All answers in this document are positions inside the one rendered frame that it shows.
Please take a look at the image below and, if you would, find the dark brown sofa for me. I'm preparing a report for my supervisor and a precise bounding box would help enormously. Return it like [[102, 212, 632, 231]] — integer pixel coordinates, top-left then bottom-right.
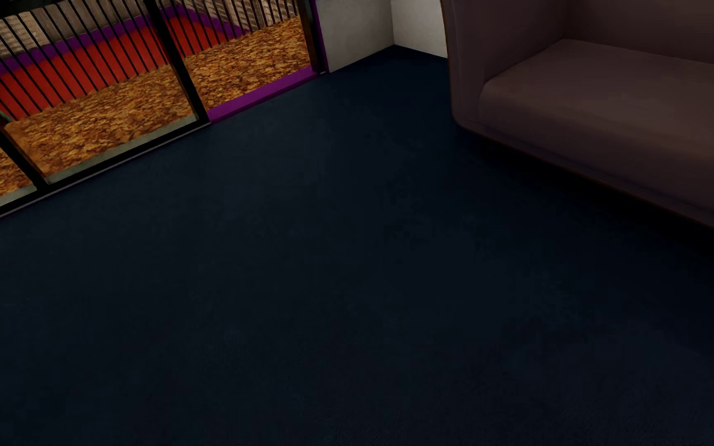
[[440, 0, 714, 244]]

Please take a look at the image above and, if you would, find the black framed glass door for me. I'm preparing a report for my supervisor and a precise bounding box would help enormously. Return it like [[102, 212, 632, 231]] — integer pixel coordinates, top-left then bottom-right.
[[0, 0, 331, 236]]

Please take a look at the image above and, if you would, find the black balcony railing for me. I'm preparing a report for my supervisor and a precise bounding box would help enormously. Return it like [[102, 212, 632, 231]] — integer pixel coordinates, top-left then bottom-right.
[[0, 0, 308, 140]]

